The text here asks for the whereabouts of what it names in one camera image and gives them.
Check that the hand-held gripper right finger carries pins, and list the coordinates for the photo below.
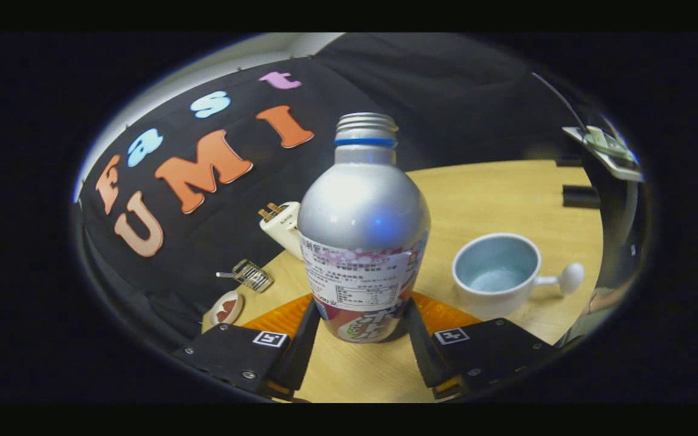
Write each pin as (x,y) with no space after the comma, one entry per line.
(423,357)

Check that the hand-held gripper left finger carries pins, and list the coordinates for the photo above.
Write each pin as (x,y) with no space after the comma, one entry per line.
(299,357)

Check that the white cup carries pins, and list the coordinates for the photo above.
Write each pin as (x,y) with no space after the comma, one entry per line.
(476,297)

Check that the silver juice bottle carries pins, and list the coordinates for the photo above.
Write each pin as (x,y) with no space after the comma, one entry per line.
(361,212)

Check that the white plate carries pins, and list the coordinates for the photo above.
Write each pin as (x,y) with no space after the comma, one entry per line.
(231,315)

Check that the red food slices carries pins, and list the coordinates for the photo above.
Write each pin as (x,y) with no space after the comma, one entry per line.
(225,310)

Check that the glass jar with spoon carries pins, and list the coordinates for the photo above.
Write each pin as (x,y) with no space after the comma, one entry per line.
(255,275)

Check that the white toaster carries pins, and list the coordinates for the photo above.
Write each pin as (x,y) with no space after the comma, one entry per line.
(285,233)

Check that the toast slices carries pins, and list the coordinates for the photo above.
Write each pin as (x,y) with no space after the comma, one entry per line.
(270,211)

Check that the wooden table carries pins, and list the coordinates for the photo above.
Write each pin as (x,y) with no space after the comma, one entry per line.
(476,200)

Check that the black block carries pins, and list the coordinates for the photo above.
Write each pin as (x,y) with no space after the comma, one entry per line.
(569,161)
(580,197)

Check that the black backdrop cloth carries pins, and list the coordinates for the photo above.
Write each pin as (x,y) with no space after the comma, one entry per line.
(446,91)

